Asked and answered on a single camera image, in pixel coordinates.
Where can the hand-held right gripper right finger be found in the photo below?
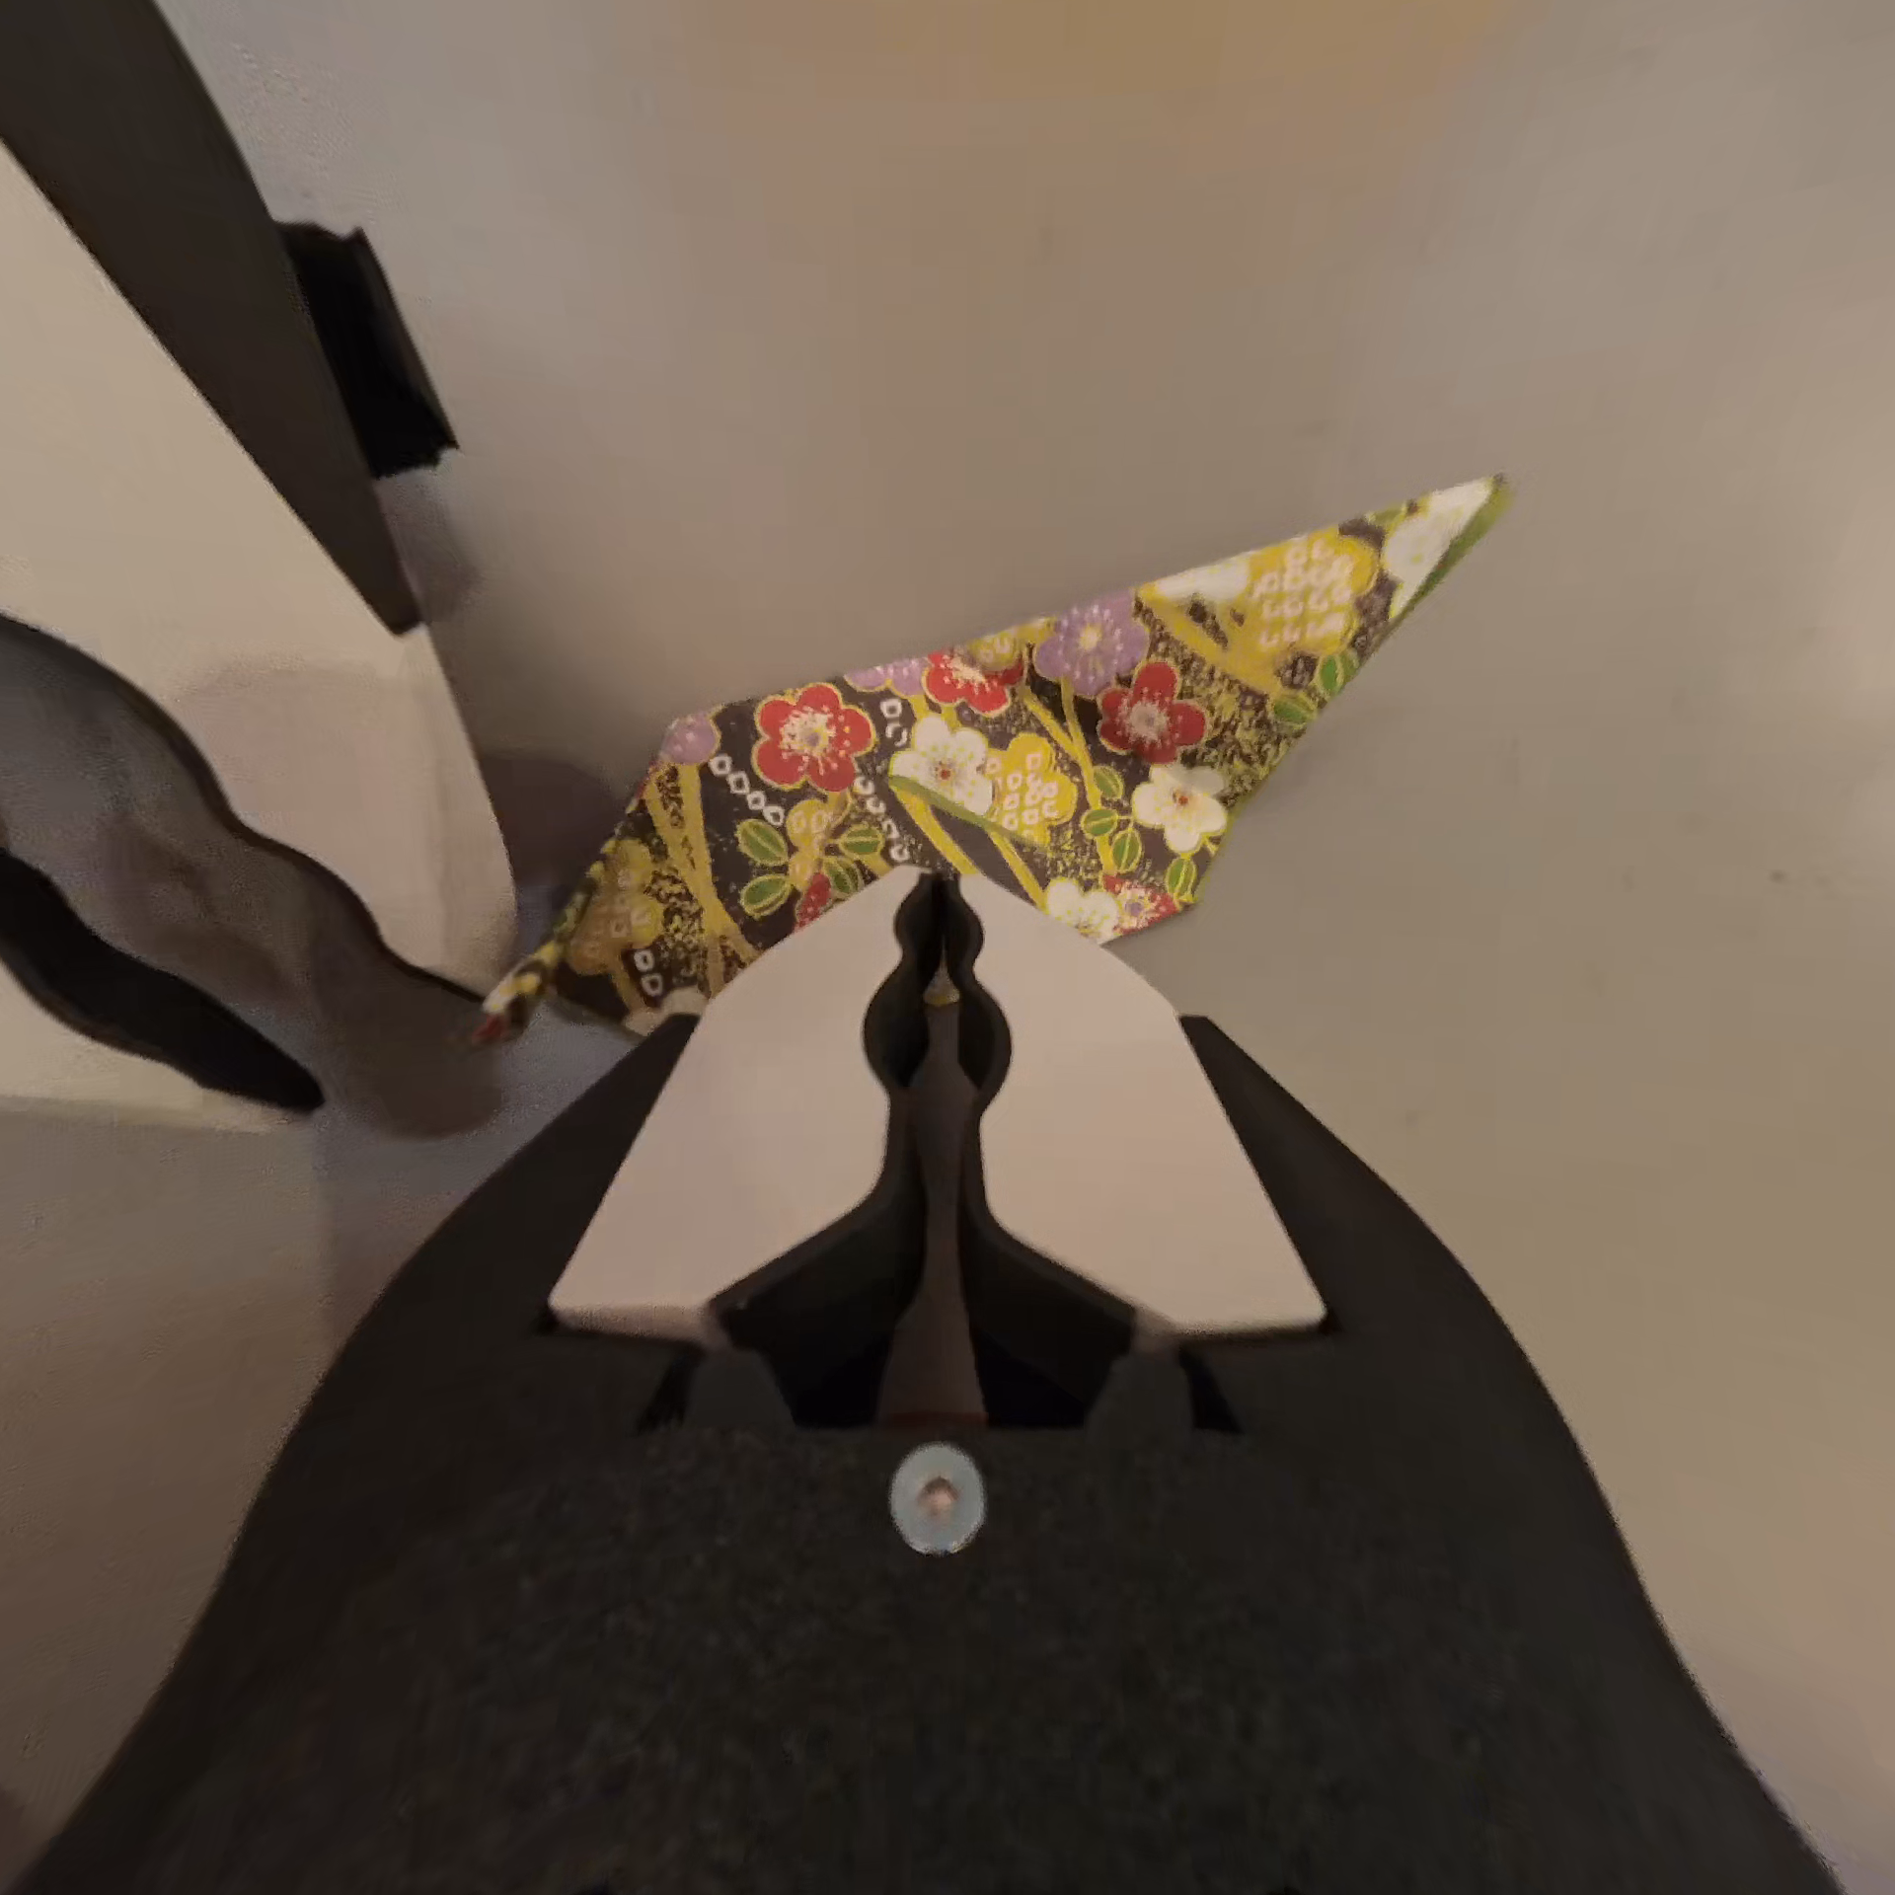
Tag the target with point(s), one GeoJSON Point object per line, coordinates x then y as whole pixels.
{"type": "Point", "coordinates": [1141, 1170]}

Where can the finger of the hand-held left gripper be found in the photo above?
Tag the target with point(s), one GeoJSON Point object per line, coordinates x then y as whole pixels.
{"type": "Point", "coordinates": [89, 1053]}
{"type": "Point", "coordinates": [223, 591]}

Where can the green floral origami paper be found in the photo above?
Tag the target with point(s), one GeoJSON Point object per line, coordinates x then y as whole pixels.
{"type": "Point", "coordinates": [1037, 712]}

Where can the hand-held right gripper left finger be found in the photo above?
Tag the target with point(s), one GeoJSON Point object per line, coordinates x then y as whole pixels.
{"type": "Point", "coordinates": [754, 1170]}

